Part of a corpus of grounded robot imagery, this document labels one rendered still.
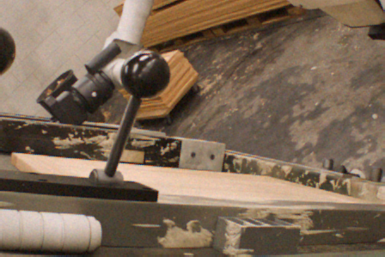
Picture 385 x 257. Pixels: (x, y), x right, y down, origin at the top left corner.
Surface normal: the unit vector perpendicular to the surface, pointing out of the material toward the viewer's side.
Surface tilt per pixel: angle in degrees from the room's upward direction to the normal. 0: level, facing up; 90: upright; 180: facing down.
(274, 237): 89
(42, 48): 90
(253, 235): 89
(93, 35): 90
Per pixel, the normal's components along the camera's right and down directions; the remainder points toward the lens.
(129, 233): 0.44, 0.11
